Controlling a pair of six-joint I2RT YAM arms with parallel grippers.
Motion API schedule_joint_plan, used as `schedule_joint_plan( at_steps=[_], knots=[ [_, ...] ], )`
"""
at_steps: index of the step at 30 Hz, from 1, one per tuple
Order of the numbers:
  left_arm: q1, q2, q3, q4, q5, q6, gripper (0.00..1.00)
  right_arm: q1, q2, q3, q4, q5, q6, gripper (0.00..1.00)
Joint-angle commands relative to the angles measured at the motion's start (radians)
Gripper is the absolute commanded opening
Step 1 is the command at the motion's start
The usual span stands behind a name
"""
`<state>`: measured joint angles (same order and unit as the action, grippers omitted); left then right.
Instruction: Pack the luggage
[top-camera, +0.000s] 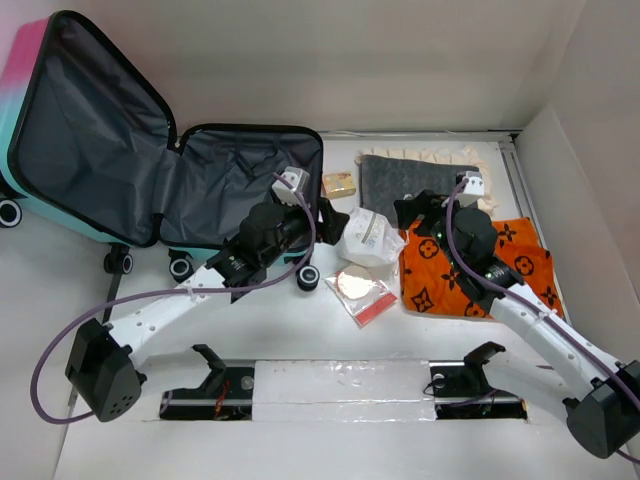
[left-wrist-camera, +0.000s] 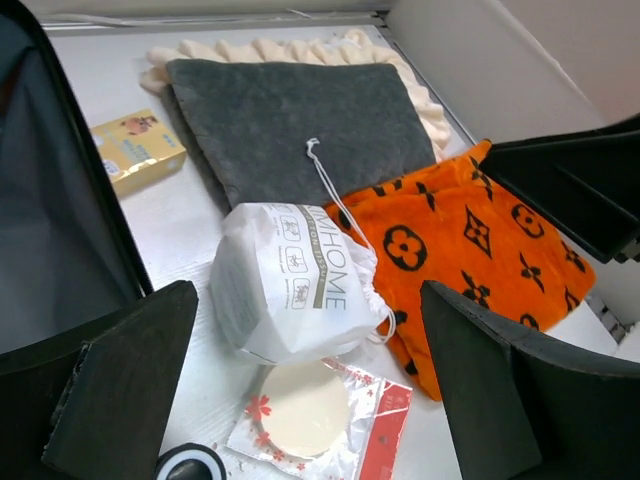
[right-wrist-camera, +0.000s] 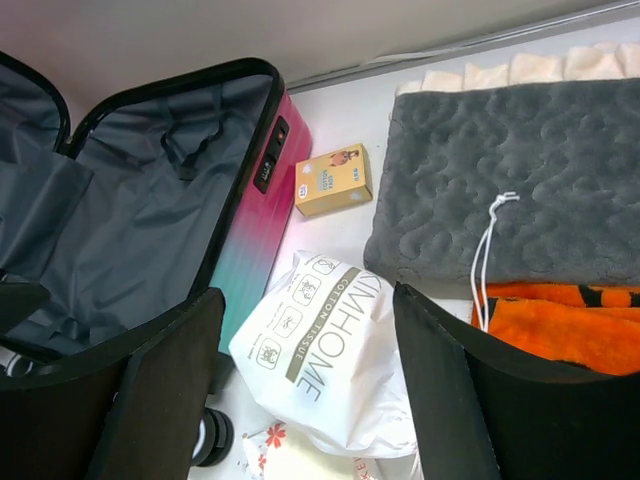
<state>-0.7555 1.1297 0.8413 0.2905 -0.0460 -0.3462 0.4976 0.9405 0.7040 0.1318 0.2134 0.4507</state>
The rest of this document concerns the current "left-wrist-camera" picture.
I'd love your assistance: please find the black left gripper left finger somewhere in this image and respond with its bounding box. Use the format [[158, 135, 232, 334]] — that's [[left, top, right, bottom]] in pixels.
[[41, 280, 198, 479]]

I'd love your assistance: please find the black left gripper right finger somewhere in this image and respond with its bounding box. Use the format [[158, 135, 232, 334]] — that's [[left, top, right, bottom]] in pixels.
[[421, 281, 639, 479]]

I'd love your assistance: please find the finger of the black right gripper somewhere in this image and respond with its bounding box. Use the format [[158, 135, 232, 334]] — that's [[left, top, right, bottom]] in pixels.
[[482, 115, 639, 264]]

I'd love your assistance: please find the orange black patterned towel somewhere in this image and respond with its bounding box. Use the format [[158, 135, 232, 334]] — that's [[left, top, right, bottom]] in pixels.
[[342, 140, 596, 401]]

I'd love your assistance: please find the pink teal kids suitcase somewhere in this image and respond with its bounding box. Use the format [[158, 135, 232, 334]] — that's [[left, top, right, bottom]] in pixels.
[[0, 0, 229, 480]]

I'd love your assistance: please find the clear packet with cream disc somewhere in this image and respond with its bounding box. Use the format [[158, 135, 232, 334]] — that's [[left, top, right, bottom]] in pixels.
[[226, 358, 413, 479]]

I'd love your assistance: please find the white drawstring tissue bag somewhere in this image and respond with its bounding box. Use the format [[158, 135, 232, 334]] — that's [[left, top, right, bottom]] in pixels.
[[208, 137, 397, 366]]

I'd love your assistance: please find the yellow tissue pack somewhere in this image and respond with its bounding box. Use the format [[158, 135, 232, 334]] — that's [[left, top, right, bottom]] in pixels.
[[90, 109, 187, 198]]

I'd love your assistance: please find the grey quilted cream-frilled blanket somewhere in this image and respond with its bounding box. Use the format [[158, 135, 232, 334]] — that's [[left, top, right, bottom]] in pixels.
[[140, 30, 452, 213]]

